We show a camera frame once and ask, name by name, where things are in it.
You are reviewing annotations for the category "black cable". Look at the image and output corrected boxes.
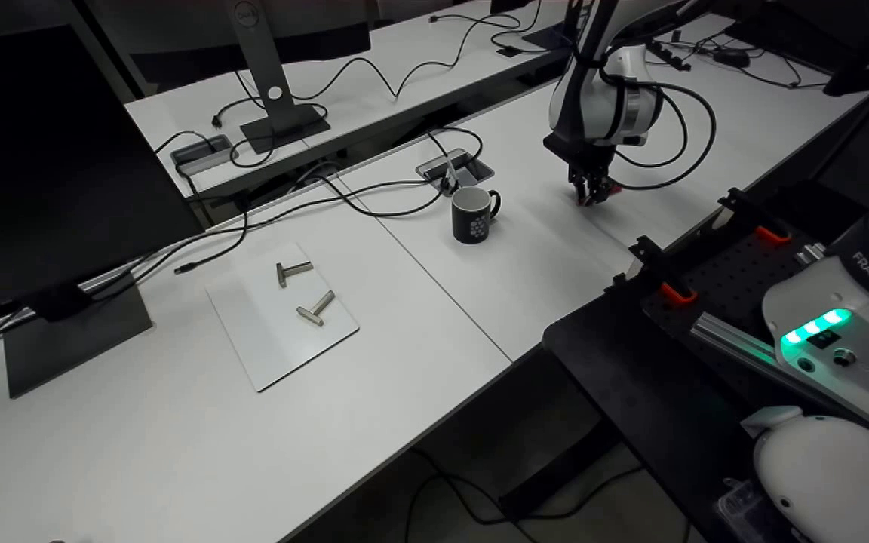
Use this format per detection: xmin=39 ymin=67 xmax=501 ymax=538
xmin=292 ymin=6 xmax=550 ymax=105
xmin=317 ymin=170 xmax=451 ymax=220
xmin=420 ymin=123 xmax=488 ymax=175
xmin=81 ymin=175 xmax=438 ymax=295

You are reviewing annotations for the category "metal T-shaped bolt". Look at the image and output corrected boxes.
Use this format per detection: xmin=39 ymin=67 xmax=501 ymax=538
xmin=275 ymin=257 xmax=317 ymax=289
xmin=292 ymin=286 xmax=339 ymax=330

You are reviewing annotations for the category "white rectangular plate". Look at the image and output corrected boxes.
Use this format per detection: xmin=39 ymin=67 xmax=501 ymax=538
xmin=201 ymin=238 xmax=361 ymax=396

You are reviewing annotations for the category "black monitor with stand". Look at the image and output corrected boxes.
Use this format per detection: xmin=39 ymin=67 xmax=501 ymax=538
xmin=0 ymin=25 xmax=205 ymax=403

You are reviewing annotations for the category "black robot mounting cart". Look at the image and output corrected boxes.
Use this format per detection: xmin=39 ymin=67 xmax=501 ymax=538
xmin=542 ymin=185 xmax=869 ymax=543

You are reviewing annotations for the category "black robot cable hose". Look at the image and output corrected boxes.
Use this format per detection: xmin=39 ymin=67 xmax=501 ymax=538
xmin=610 ymin=80 xmax=719 ymax=194

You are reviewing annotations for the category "aluminium extrusion rail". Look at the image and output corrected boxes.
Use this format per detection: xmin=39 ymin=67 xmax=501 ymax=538
xmin=689 ymin=309 xmax=807 ymax=382

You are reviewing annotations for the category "dark flat monitor base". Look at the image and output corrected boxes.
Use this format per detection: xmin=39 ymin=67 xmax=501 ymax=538
xmin=488 ymin=19 xmax=579 ymax=57

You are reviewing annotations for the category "dark desk outlet box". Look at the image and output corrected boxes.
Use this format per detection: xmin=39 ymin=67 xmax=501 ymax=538
xmin=168 ymin=134 xmax=234 ymax=175

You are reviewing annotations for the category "silver desk outlet box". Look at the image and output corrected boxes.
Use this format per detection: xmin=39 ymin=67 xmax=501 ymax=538
xmin=412 ymin=149 xmax=499 ymax=197

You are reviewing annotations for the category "black power strip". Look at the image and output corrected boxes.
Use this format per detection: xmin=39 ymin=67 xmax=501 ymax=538
xmin=643 ymin=35 xmax=702 ymax=75

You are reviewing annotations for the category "black mug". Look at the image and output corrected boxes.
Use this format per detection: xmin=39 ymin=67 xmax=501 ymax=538
xmin=450 ymin=185 xmax=505 ymax=249

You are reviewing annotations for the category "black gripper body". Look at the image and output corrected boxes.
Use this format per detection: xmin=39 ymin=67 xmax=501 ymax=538
xmin=551 ymin=134 xmax=628 ymax=186

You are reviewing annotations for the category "black adapter box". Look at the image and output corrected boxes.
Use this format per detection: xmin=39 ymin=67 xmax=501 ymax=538
xmin=710 ymin=44 xmax=753 ymax=72

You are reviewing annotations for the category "monitor with silver stand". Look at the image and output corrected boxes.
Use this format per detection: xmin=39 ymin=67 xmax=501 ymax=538
xmin=81 ymin=0 xmax=374 ymax=156

